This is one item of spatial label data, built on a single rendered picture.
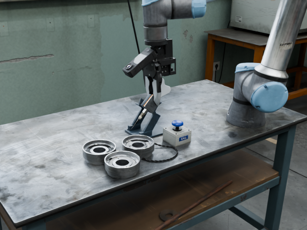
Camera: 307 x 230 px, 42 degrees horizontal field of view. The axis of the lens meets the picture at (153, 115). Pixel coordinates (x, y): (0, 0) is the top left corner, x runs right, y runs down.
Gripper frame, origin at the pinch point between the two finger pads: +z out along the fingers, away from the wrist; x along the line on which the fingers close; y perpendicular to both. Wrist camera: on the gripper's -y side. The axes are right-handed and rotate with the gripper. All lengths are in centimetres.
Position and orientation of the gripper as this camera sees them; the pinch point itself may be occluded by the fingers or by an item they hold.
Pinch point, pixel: (152, 100)
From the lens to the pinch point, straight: 131.7
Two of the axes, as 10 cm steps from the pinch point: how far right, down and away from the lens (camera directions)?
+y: 8.5, -2.2, 4.7
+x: -5.2, -2.9, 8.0
